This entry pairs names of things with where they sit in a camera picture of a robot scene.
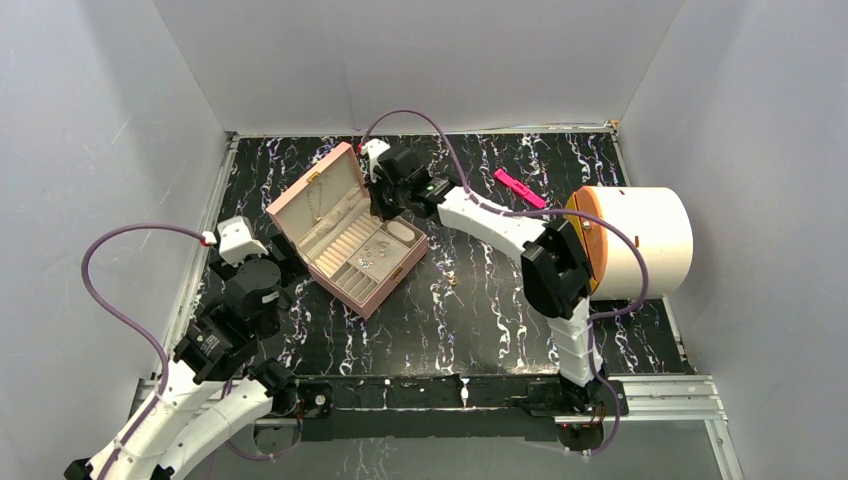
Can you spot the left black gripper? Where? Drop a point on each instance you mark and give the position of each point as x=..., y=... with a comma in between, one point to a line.
x=291, y=262

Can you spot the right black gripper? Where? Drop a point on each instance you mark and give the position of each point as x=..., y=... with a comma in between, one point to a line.
x=377, y=208

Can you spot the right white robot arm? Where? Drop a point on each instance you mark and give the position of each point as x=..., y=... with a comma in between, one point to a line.
x=555, y=269

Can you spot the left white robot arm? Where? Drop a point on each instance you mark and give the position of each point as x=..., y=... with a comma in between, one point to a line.
x=208, y=391

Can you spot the pink jewelry box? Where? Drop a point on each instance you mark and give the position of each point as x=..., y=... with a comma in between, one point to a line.
x=325, y=214

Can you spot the pink plastic clip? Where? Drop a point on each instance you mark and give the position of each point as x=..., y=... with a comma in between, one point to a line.
x=520, y=189

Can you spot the white cylinder with orange lid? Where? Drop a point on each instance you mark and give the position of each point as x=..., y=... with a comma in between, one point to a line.
x=654, y=219

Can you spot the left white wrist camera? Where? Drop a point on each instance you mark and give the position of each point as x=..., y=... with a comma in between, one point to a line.
x=237, y=241

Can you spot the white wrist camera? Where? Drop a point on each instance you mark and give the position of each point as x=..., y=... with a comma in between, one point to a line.
x=237, y=241
x=372, y=150

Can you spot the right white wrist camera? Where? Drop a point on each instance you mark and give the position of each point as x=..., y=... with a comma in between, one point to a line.
x=372, y=150

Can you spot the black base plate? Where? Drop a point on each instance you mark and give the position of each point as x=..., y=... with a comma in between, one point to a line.
x=441, y=407

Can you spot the aluminium frame rail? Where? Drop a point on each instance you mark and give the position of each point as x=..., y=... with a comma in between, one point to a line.
x=653, y=398

